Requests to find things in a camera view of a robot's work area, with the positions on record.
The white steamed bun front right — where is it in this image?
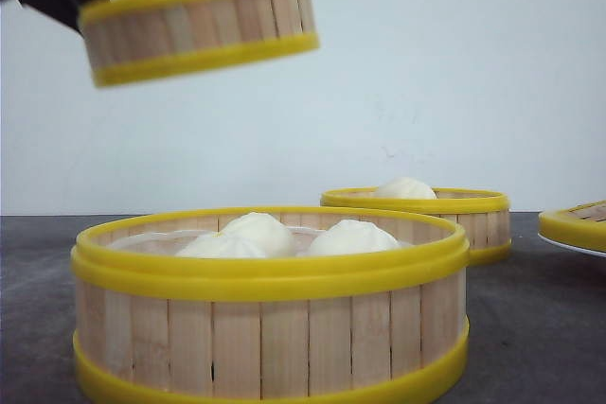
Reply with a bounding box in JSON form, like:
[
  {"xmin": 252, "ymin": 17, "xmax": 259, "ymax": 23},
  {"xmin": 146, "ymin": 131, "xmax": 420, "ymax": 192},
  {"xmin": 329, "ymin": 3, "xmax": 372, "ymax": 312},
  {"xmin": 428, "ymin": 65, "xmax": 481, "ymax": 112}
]
[{"xmin": 308, "ymin": 220, "xmax": 401, "ymax": 256}]

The white bun back right basket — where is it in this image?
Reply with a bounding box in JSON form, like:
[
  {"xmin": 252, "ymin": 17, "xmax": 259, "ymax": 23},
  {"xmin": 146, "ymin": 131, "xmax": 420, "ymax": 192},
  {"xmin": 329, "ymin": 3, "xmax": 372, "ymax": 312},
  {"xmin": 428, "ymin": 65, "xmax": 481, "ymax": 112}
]
[{"xmin": 373, "ymin": 177, "xmax": 437, "ymax": 200}]

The white steamed bun front left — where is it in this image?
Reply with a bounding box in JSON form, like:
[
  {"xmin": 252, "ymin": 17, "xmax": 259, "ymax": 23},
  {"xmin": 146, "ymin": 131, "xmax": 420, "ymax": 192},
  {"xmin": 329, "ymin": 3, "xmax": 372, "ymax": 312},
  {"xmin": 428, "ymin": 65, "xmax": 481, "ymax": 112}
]
[{"xmin": 175, "ymin": 233, "xmax": 267, "ymax": 259}]

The white plate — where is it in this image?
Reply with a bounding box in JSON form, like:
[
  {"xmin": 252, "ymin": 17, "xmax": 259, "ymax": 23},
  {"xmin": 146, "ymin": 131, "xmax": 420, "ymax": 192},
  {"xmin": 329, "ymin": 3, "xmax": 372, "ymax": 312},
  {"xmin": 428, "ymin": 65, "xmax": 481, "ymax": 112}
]
[{"xmin": 538, "ymin": 233, "xmax": 606, "ymax": 259}]

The white steamed bun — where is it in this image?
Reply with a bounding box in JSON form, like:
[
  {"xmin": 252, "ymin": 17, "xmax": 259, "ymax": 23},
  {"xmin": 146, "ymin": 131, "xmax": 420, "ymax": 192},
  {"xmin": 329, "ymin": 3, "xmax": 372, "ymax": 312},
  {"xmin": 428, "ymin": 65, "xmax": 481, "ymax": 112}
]
[
  {"xmin": 175, "ymin": 233, "xmax": 267, "ymax": 259},
  {"xmin": 221, "ymin": 212, "xmax": 295, "ymax": 258},
  {"xmin": 308, "ymin": 220, "xmax": 401, "ymax": 256}
]

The white steamed bun back middle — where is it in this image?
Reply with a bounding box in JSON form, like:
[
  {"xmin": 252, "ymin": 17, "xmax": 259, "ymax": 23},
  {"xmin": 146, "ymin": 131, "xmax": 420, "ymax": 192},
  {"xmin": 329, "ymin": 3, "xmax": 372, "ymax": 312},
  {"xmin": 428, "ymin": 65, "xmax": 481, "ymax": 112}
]
[{"xmin": 221, "ymin": 212, "xmax": 295, "ymax": 258}]

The bamboo steamer lid yellow rim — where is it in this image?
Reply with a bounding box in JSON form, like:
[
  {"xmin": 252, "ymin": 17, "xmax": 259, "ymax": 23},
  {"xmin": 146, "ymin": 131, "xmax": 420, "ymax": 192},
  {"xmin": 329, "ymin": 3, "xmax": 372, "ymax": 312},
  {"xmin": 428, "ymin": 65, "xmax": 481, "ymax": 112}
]
[{"xmin": 539, "ymin": 201, "xmax": 605, "ymax": 255}]

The bamboo steamer basket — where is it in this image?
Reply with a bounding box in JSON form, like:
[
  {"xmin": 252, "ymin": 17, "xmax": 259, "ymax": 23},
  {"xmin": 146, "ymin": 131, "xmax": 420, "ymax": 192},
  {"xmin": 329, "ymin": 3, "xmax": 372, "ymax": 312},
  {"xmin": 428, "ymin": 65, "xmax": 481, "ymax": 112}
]
[
  {"xmin": 71, "ymin": 207, "xmax": 470, "ymax": 403},
  {"xmin": 320, "ymin": 187, "xmax": 511, "ymax": 266},
  {"xmin": 79, "ymin": 0, "xmax": 319, "ymax": 87}
]

